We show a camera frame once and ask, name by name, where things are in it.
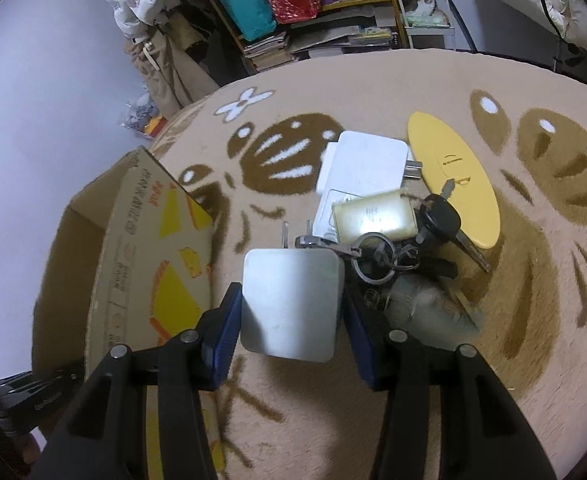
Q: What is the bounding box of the yellow oval flat lid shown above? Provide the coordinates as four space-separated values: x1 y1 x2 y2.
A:
407 112 501 249

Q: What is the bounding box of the large white power adapter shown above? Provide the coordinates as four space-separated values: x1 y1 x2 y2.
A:
316 130 423 195

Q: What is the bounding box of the white metal cart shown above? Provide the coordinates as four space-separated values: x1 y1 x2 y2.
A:
397 0 456 51

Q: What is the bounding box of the yellowish AIMA key fob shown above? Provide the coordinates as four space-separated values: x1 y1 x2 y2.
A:
331 190 418 244

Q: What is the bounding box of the white small remote control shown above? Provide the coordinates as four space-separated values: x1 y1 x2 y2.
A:
312 188 359 242

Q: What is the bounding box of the beige hanging coat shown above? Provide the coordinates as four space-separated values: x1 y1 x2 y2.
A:
124 11 220 119

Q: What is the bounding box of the black car key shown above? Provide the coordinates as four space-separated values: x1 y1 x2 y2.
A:
415 179 492 273

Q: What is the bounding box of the green cartoon earbud case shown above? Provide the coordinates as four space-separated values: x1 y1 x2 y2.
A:
382 274 485 350

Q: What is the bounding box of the small white charger cube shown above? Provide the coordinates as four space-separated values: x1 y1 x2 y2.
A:
240 222 344 363

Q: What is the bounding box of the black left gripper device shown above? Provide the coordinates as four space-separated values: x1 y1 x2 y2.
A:
0 361 84 479

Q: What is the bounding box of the plastic bag of toys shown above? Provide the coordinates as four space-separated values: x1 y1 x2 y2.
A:
120 92 168 140

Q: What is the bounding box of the brown cardboard box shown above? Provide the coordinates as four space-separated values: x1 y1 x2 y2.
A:
32 148 223 479

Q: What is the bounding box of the teal storage box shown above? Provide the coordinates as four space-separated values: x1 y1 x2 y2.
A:
219 0 277 41

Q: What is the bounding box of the stack of books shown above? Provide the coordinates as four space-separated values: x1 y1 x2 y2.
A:
244 32 294 72

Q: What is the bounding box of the wooden bookshelf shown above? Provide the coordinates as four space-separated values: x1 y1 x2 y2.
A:
209 0 408 74

